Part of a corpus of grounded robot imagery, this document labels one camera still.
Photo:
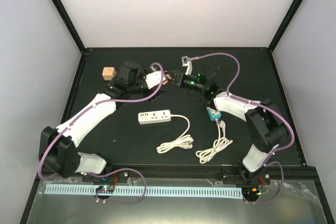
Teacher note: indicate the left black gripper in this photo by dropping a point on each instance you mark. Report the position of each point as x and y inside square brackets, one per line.
[156, 95]

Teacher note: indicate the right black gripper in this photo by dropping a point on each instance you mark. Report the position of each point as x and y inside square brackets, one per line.
[179, 78]

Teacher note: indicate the small pink cube adapter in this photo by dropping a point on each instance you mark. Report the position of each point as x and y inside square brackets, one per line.
[167, 78]

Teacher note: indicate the large orange cube adapter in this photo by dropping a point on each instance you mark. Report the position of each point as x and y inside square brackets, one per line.
[108, 73]

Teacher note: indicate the white power strip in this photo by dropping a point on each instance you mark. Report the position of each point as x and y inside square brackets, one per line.
[152, 117]

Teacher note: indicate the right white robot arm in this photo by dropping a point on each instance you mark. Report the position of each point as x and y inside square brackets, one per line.
[266, 126]

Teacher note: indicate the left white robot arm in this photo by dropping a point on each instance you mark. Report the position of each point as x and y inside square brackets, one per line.
[59, 145]

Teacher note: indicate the teal power strip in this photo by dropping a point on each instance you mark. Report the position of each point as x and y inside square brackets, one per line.
[214, 115]

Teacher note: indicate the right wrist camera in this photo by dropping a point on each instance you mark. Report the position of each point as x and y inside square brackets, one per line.
[187, 62]

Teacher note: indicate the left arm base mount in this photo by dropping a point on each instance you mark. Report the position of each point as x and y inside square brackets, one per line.
[105, 177]

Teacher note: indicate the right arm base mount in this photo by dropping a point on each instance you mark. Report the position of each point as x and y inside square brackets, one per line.
[239, 175]

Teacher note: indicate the light blue slotted cable duct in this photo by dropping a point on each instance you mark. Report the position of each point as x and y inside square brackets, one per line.
[149, 191]

